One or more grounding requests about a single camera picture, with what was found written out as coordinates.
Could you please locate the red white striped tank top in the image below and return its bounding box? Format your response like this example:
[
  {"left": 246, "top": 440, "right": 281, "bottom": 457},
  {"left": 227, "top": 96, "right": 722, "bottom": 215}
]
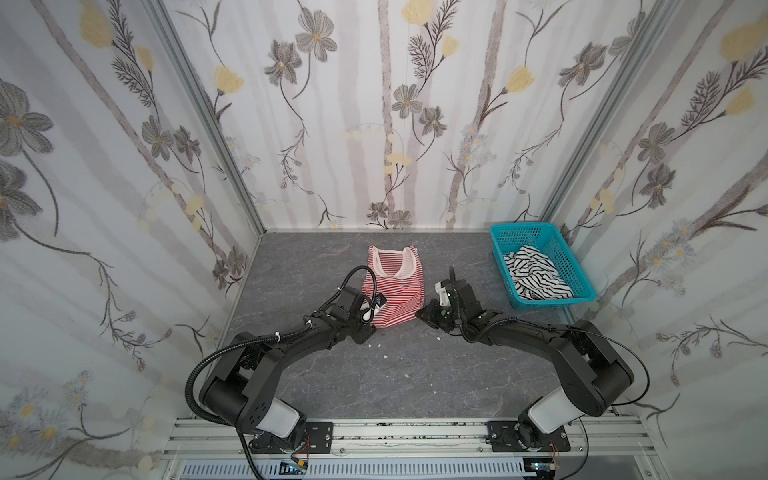
[{"left": 368, "top": 245, "right": 425, "bottom": 329}]

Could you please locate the black white striped tank top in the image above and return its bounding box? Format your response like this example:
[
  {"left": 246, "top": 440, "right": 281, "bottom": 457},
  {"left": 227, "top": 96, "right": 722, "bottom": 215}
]
[{"left": 504, "top": 246, "right": 574, "bottom": 301}]

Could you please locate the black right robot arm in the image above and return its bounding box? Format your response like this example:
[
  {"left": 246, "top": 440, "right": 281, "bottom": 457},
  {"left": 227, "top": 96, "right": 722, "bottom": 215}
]
[{"left": 415, "top": 280, "right": 635, "bottom": 451}]

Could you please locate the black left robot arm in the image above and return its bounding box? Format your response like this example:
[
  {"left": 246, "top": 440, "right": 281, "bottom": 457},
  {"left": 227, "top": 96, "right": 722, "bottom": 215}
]
[{"left": 185, "top": 286, "right": 387, "bottom": 451}]

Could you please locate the teal plastic basket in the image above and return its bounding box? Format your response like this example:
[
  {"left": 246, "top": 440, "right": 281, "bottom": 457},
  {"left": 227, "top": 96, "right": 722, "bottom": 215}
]
[{"left": 490, "top": 223, "right": 596, "bottom": 310}]

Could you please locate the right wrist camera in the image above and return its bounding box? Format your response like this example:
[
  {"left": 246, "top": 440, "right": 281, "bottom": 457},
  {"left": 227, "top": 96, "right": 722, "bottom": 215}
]
[{"left": 435, "top": 280, "right": 452, "bottom": 308}]

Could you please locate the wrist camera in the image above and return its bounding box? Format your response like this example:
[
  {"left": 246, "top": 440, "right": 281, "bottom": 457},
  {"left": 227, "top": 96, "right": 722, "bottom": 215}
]
[
  {"left": 435, "top": 280, "right": 452, "bottom": 308},
  {"left": 360, "top": 293, "right": 387, "bottom": 324}
]

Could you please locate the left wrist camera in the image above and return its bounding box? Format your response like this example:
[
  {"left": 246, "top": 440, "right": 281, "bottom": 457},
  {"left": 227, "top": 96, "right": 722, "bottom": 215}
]
[{"left": 360, "top": 293, "right": 387, "bottom": 324}]

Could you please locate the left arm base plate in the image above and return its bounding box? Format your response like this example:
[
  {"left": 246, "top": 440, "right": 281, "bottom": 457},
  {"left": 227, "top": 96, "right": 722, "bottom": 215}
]
[{"left": 248, "top": 421, "right": 334, "bottom": 454}]

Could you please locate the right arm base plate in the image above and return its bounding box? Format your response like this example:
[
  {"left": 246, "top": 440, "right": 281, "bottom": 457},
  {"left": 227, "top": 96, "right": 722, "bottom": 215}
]
[{"left": 486, "top": 420, "right": 571, "bottom": 453}]

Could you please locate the black corrugated left cable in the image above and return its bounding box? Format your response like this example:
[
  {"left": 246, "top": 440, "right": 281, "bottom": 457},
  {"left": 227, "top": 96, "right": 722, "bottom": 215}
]
[{"left": 184, "top": 332, "right": 283, "bottom": 480}]

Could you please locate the white perforated cable duct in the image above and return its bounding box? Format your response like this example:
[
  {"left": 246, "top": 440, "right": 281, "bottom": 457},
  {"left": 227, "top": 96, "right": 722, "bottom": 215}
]
[{"left": 179, "top": 459, "right": 538, "bottom": 480}]

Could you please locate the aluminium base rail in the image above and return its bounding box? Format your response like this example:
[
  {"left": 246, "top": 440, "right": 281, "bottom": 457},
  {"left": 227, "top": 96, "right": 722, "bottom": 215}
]
[{"left": 160, "top": 416, "right": 658, "bottom": 460}]

